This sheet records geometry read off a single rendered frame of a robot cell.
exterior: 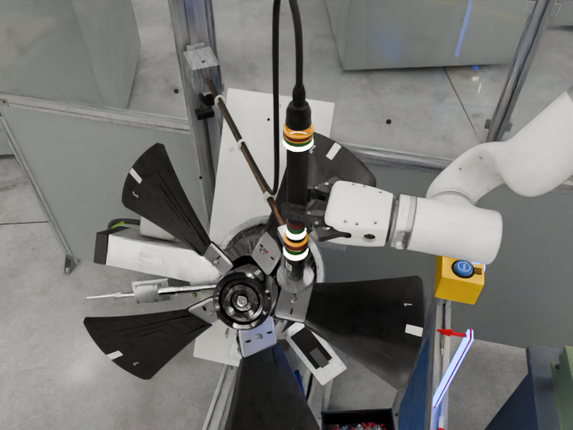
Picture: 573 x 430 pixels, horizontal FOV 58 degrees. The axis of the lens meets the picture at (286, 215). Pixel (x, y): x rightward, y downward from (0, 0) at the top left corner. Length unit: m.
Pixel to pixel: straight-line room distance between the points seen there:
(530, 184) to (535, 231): 1.16
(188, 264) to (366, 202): 0.54
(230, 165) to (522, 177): 0.74
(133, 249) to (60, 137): 0.93
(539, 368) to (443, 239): 0.67
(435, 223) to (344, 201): 0.14
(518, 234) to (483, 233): 1.10
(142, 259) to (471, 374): 1.60
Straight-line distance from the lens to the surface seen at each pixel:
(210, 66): 1.34
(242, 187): 1.28
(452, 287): 1.33
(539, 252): 1.99
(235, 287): 1.03
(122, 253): 1.29
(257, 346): 1.12
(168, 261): 1.25
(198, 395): 2.30
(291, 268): 0.96
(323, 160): 1.03
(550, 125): 0.74
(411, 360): 1.06
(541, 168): 0.75
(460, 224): 0.82
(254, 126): 1.27
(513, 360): 2.53
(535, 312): 2.29
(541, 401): 1.38
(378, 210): 0.82
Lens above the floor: 2.09
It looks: 48 degrees down
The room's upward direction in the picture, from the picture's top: straight up
